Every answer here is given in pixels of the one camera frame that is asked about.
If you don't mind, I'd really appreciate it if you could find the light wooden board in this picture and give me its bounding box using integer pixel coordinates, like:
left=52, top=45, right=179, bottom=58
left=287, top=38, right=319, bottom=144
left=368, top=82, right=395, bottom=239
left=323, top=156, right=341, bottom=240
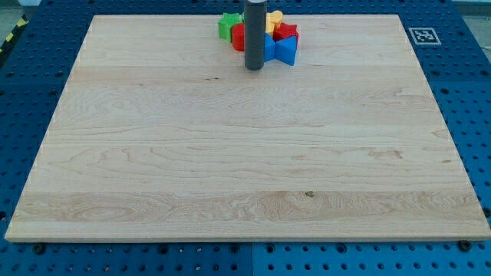
left=5, top=15, right=490, bottom=243

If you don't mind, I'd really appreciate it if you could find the blue block behind pusher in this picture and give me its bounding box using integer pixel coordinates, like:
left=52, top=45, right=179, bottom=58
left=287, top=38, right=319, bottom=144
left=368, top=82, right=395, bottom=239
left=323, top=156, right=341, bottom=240
left=264, top=33, right=275, bottom=62

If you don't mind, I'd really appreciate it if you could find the blue triangle block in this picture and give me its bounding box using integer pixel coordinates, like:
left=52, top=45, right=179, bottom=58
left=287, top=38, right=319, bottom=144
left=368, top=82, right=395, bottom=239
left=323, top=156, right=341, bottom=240
left=275, top=36, right=297, bottom=66

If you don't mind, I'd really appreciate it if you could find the red cylinder block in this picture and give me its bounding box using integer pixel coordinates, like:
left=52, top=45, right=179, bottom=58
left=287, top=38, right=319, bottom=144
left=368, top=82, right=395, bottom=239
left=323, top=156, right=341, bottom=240
left=231, top=23, right=245, bottom=51

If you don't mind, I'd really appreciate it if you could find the red star block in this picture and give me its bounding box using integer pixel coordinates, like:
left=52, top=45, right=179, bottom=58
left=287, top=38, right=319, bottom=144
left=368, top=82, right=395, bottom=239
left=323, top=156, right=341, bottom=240
left=273, top=23, right=299, bottom=41

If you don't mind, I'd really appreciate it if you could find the green star block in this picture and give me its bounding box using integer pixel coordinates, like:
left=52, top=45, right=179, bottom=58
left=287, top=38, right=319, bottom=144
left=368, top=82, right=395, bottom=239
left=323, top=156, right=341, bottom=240
left=218, top=13, right=242, bottom=43

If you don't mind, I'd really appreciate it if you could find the yellow block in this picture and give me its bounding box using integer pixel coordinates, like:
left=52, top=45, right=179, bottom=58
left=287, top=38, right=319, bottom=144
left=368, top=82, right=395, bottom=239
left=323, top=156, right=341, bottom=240
left=265, top=10, right=283, bottom=36

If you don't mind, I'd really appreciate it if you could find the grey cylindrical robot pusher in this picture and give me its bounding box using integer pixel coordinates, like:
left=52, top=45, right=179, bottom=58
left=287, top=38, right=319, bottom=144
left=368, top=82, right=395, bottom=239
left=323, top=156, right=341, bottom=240
left=244, top=0, right=267, bottom=71

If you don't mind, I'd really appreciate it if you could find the white fiducial marker tag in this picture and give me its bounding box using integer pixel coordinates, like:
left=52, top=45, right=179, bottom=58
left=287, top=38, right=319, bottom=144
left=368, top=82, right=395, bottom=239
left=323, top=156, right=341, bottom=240
left=409, top=27, right=441, bottom=45

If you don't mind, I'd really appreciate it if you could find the black bolt left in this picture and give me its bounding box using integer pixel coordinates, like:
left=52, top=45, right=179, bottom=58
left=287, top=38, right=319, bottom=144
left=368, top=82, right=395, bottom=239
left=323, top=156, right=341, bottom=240
left=31, top=243, right=46, bottom=255

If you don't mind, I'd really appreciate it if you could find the black bolt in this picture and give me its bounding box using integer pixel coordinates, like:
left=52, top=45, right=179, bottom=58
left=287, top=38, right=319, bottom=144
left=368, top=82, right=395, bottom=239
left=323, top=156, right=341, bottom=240
left=457, top=240, right=473, bottom=252
left=31, top=243, right=46, bottom=255

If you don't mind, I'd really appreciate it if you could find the black bolt right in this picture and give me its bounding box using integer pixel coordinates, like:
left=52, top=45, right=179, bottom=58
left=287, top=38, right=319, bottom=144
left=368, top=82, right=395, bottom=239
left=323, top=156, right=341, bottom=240
left=457, top=240, right=473, bottom=252

